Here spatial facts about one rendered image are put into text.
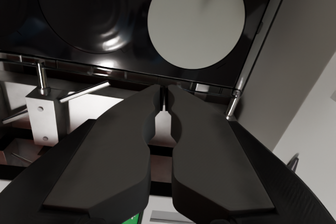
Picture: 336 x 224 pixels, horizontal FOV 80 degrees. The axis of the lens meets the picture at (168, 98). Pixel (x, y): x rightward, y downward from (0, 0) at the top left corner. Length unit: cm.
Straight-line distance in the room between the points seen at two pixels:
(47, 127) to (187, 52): 21
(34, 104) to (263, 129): 28
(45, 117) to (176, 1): 21
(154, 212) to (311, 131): 23
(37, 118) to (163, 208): 21
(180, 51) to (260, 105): 12
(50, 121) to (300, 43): 30
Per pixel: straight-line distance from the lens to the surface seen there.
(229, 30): 24
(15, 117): 35
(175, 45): 23
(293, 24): 26
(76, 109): 32
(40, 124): 32
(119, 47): 24
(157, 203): 31
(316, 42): 23
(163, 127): 31
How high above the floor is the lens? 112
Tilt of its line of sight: 59 degrees down
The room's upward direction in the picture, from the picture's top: 179 degrees clockwise
